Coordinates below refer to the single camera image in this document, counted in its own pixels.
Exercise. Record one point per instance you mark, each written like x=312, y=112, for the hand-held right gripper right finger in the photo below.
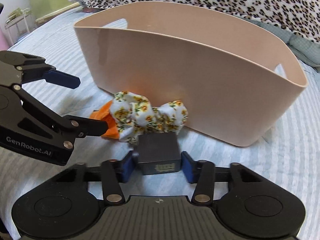
x=188, y=167

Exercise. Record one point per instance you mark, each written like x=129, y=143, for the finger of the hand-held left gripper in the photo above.
x=62, y=78
x=90, y=128

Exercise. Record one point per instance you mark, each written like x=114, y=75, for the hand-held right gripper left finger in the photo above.
x=129, y=166

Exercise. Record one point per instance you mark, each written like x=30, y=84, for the orange fabric scrunchie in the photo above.
x=111, y=127

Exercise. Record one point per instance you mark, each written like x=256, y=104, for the dark grey small box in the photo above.
x=160, y=152

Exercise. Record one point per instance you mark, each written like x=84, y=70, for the beige plastic storage basket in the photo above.
x=200, y=80

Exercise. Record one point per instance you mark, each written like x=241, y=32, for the white floral scrunchie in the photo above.
x=145, y=117

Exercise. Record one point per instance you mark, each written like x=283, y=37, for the small white side table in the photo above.
x=17, y=22

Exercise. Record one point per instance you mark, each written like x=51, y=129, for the light blue striped bedsheet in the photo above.
x=287, y=155

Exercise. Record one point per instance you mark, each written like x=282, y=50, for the grey green quilted blanket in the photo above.
x=300, y=47

